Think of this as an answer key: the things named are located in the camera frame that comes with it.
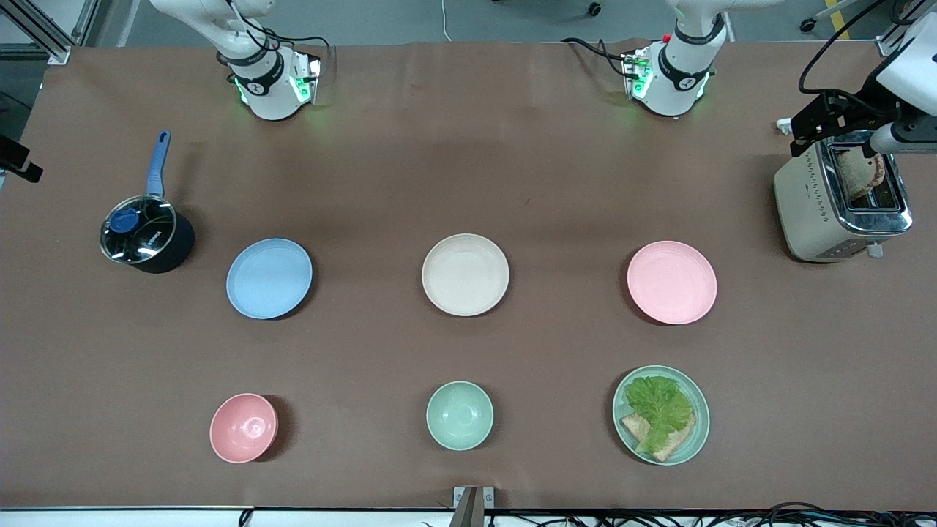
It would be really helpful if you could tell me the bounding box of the pink plate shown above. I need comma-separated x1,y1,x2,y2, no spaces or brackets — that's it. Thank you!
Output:
627,240,718,326

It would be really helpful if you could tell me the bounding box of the silver toaster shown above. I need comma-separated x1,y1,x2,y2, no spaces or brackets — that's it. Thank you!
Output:
774,132,914,264

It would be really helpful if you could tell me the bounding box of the toast slice in toaster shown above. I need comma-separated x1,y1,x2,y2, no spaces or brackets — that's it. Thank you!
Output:
835,149,886,201

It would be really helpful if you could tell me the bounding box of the black right arm base cable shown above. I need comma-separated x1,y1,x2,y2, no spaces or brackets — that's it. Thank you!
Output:
225,0,336,78

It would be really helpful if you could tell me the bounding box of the brown table cover sheet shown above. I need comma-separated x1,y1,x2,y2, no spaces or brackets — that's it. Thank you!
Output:
0,40,937,512

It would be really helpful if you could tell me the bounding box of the metal table edge bracket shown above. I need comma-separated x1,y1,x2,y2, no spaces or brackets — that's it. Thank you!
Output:
452,486,496,527

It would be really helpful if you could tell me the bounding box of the black arm base cable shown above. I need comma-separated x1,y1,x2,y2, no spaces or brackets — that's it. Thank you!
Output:
225,0,336,78
562,37,635,80

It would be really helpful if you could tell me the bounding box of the pink bowl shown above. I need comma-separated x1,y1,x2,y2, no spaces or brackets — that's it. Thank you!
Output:
209,393,279,464

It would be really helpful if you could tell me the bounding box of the green bowl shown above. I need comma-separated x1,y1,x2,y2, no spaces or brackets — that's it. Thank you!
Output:
426,381,494,452

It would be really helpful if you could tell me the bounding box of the beige plate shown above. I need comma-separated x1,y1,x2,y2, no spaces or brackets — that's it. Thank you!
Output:
422,233,510,318

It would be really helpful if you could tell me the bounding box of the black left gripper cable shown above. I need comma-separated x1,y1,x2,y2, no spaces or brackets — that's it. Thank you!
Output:
798,0,890,97

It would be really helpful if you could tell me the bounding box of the green lettuce leaf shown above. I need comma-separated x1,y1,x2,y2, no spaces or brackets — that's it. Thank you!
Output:
624,375,694,455

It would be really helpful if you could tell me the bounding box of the blue plate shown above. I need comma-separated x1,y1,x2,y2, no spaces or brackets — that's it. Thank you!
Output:
225,238,314,321

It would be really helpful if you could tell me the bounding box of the black pot with blue handle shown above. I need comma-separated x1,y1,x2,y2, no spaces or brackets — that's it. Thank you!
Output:
100,130,196,274

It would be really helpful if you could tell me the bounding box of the green plate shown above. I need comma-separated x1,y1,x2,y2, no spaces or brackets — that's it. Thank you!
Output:
613,365,711,467

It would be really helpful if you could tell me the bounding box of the aluminium frame profile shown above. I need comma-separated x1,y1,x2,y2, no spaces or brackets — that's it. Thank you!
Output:
0,0,100,65

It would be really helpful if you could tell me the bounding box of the glass lid with blue knob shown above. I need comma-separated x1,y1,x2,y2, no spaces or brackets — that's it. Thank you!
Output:
100,195,178,264

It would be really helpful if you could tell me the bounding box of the brown bread slice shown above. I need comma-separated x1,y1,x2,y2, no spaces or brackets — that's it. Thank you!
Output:
621,411,697,463

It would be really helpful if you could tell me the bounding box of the black left arm base cable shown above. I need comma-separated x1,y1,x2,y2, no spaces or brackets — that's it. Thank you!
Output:
562,37,635,80

